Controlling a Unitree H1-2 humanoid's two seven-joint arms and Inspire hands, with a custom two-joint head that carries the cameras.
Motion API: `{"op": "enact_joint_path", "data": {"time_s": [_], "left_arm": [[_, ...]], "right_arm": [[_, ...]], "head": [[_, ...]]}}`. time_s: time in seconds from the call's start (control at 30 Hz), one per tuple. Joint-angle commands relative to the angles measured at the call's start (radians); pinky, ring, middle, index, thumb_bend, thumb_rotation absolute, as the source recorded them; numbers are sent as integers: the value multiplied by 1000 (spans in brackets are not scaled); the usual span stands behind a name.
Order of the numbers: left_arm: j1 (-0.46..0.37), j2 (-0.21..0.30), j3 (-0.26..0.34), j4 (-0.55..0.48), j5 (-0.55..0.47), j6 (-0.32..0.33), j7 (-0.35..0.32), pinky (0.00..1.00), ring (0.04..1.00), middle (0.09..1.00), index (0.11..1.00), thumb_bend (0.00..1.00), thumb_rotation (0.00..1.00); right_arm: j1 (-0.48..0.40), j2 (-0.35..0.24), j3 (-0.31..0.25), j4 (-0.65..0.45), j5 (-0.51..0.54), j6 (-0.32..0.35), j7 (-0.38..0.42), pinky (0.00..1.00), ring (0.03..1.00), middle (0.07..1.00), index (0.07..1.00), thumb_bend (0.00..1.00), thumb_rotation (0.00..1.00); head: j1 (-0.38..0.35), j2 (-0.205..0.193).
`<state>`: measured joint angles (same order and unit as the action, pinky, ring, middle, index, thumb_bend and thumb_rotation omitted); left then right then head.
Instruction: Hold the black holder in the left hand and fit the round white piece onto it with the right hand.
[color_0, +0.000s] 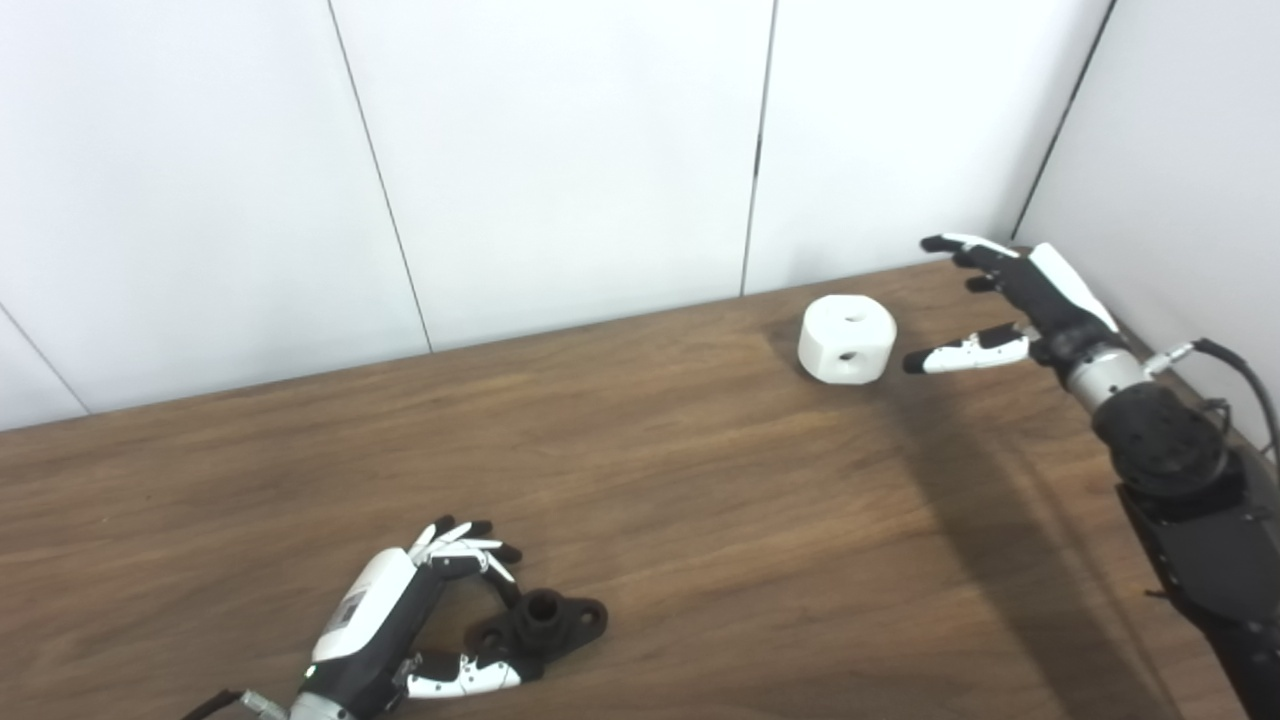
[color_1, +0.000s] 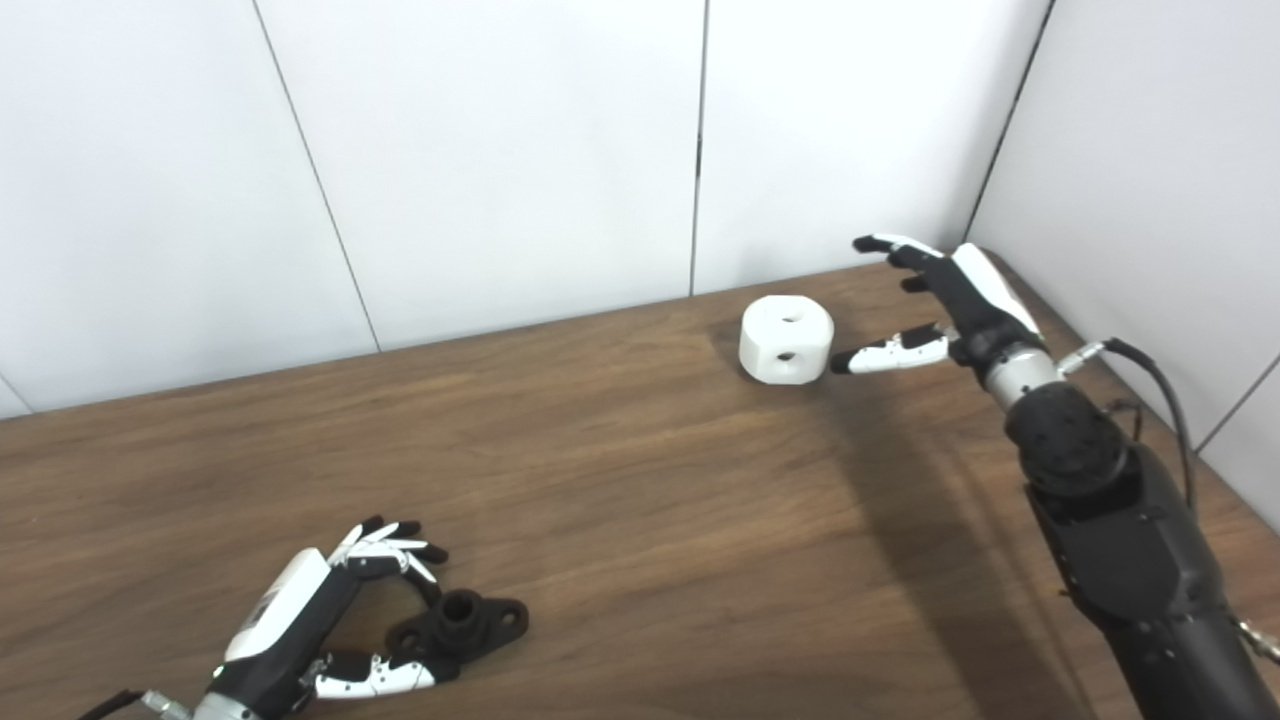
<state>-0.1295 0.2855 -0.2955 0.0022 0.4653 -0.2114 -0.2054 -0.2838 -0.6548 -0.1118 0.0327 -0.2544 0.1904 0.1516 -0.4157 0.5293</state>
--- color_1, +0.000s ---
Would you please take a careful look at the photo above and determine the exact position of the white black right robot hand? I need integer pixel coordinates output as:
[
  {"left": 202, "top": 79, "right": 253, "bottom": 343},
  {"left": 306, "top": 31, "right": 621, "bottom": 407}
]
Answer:
[{"left": 830, "top": 233, "right": 1049, "bottom": 376}]

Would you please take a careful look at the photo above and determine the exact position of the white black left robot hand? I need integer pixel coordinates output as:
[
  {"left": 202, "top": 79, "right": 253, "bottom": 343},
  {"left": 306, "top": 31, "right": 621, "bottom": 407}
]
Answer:
[{"left": 195, "top": 515, "right": 461, "bottom": 717}]

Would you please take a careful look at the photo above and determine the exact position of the black plastic holder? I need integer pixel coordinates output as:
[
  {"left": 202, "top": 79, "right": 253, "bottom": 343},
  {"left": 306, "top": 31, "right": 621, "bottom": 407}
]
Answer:
[{"left": 386, "top": 590, "right": 529, "bottom": 661}]

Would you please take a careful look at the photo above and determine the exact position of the round white plastic piece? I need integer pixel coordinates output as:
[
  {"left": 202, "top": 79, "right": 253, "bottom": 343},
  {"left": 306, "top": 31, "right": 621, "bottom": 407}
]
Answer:
[{"left": 739, "top": 295, "right": 835, "bottom": 386}]

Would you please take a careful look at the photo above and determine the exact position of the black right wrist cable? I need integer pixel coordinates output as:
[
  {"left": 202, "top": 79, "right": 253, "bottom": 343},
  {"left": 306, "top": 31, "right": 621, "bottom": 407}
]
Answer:
[{"left": 1058, "top": 338, "right": 1198, "bottom": 511}]

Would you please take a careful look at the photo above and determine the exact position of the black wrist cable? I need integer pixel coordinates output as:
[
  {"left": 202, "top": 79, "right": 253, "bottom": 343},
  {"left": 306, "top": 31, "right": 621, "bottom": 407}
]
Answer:
[
  {"left": 75, "top": 688, "right": 196, "bottom": 720},
  {"left": 1058, "top": 338, "right": 1198, "bottom": 511}
]

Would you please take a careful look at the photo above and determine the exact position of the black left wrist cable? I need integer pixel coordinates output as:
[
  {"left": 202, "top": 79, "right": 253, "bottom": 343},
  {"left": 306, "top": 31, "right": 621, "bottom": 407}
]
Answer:
[{"left": 75, "top": 688, "right": 196, "bottom": 720}]

